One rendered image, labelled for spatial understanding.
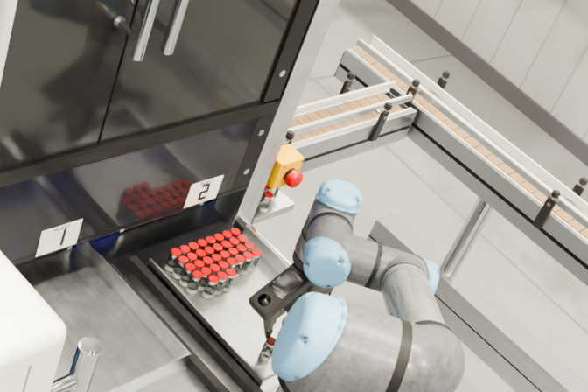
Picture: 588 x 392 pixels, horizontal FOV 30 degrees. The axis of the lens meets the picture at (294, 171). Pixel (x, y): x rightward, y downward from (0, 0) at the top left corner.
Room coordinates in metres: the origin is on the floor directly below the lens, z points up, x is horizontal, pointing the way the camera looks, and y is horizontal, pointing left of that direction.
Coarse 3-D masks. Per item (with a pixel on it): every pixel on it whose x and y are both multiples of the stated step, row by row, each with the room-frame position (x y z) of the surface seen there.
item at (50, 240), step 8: (64, 224) 1.42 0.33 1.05; (72, 224) 1.44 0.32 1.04; (80, 224) 1.45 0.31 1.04; (48, 232) 1.39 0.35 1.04; (56, 232) 1.41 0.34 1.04; (72, 232) 1.44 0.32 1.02; (40, 240) 1.38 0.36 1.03; (48, 240) 1.40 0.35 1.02; (56, 240) 1.41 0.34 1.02; (64, 240) 1.43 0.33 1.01; (72, 240) 1.44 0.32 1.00; (40, 248) 1.39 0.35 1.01; (48, 248) 1.40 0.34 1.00; (56, 248) 1.42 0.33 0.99
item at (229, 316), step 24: (264, 264) 1.74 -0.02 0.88; (168, 288) 1.54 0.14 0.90; (240, 288) 1.64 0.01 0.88; (192, 312) 1.50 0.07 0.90; (216, 312) 1.55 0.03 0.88; (240, 312) 1.57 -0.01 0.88; (216, 336) 1.46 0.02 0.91; (240, 336) 1.51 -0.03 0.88; (264, 336) 1.54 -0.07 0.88; (240, 360) 1.43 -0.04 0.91; (264, 384) 1.40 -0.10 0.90
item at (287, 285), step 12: (276, 276) 1.46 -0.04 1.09; (288, 276) 1.46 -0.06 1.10; (300, 276) 1.46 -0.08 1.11; (264, 288) 1.44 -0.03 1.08; (276, 288) 1.44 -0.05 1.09; (288, 288) 1.44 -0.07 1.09; (300, 288) 1.45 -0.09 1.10; (252, 300) 1.41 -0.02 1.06; (264, 300) 1.41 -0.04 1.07; (276, 300) 1.42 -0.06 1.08; (288, 300) 1.43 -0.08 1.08; (264, 312) 1.40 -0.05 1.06
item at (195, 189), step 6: (210, 180) 1.71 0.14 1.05; (216, 180) 1.73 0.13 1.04; (192, 186) 1.67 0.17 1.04; (198, 186) 1.68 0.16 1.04; (210, 186) 1.72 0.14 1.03; (216, 186) 1.73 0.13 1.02; (192, 192) 1.68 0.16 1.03; (198, 192) 1.69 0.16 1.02; (204, 192) 1.71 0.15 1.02; (210, 192) 1.72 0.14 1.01; (216, 192) 1.74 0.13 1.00; (192, 198) 1.68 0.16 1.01; (210, 198) 1.73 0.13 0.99; (186, 204) 1.67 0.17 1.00; (192, 204) 1.69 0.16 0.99
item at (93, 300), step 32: (64, 256) 1.53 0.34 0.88; (96, 256) 1.54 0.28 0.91; (64, 288) 1.45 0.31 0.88; (96, 288) 1.48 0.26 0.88; (128, 288) 1.48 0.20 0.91; (64, 320) 1.38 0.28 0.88; (96, 320) 1.41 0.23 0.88; (128, 320) 1.44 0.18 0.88; (160, 320) 1.43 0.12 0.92; (64, 352) 1.31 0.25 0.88; (128, 352) 1.36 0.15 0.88; (160, 352) 1.39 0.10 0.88; (96, 384) 1.27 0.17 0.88; (128, 384) 1.27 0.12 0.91
